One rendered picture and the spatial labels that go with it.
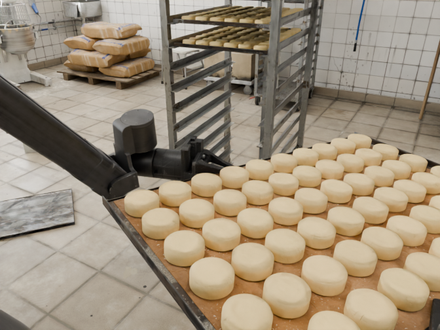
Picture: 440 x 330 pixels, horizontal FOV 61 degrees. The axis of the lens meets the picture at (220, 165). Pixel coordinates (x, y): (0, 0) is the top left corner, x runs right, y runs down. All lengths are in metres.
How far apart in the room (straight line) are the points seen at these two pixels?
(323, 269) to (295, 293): 0.05
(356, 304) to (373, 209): 0.21
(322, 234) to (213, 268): 0.16
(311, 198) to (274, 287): 0.21
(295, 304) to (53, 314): 1.55
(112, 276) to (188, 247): 1.51
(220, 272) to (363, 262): 0.17
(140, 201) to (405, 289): 0.35
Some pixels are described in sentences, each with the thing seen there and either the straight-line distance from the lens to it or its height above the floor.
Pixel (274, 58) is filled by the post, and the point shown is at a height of 1.03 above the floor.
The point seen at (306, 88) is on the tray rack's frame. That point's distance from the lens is 2.05.
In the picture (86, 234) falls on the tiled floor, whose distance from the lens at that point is 2.26.
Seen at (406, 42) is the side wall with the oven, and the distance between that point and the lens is 4.38.
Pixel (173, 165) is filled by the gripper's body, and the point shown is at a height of 1.01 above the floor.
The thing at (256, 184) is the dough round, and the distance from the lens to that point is 0.60.
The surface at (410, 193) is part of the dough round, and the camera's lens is 0.68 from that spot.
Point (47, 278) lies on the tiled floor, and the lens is 2.06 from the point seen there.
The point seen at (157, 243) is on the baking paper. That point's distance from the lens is 0.50.
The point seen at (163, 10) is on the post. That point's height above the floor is 1.17.
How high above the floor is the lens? 1.32
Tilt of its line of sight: 28 degrees down
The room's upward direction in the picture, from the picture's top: straight up
